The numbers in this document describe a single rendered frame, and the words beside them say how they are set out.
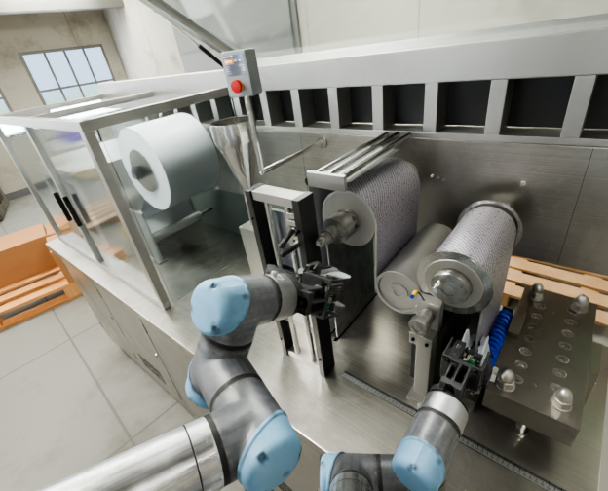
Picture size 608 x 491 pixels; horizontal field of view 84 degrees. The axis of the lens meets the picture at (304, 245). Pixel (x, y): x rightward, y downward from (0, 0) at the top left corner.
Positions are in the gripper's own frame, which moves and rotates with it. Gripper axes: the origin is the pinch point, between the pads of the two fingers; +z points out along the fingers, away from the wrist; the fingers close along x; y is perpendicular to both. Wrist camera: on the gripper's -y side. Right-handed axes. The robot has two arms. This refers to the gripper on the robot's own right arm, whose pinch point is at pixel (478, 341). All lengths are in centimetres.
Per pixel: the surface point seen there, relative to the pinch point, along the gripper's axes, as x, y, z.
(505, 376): -6.6, -2.3, -4.6
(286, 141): 77, 32, 30
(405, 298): 15.9, 7.6, -2.9
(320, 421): 26.7, -18.9, -26.9
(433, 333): 7.6, 4.8, -7.4
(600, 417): -25.1, -18.9, 9.7
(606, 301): -38, -98, 167
